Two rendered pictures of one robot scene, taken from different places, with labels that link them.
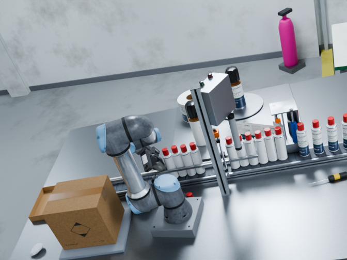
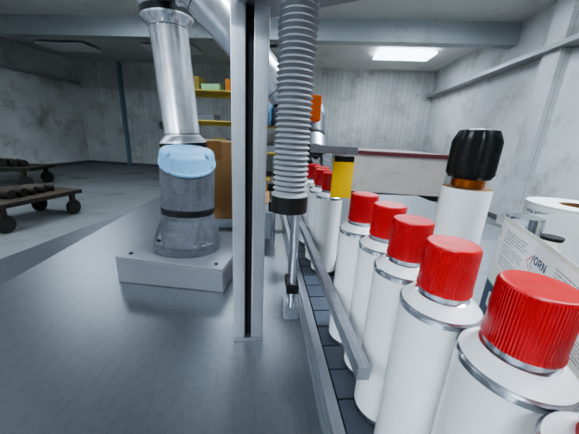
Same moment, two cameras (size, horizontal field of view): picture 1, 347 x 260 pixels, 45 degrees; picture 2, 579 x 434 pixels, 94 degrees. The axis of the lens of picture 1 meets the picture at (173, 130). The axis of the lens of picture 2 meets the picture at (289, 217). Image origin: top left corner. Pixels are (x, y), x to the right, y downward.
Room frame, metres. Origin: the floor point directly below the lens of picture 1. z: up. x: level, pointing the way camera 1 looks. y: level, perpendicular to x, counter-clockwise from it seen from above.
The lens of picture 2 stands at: (1.62, -0.53, 1.15)
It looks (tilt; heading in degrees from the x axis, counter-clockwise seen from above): 17 degrees down; 69
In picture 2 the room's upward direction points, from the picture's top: 3 degrees clockwise
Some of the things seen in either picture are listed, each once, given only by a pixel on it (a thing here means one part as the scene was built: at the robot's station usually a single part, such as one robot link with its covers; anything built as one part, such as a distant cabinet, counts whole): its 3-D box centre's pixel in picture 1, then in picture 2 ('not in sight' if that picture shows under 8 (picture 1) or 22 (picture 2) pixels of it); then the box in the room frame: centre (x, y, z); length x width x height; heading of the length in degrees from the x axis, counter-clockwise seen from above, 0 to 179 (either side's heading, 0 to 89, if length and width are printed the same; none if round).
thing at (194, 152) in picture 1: (196, 158); (326, 223); (1.88, -0.07, 0.98); 0.05 x 0.05 x 0.20
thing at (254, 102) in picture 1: (239, 106); not in sight; (2.39, -0.47, 0.89); 0.31 x 0.31 x 0.01
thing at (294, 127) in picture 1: (295, 134); not in sight; (1.78, -0.61, 0.98); 0.03 x 0.03 x 0.17
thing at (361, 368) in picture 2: (162, 172); (295, 209); (1.89, 0.14, 0.95); 1.07 x 0.01 x 0.01; 75
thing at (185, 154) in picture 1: (187, 160); (319, 215); (1.89, -0.02, 0.98); 0.05 x 0.05 x 0.20
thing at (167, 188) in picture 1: (167, 190); (188, 176); (1.62, 0.12, 1.05); 0.13 x 0.12 x 0.14; 91
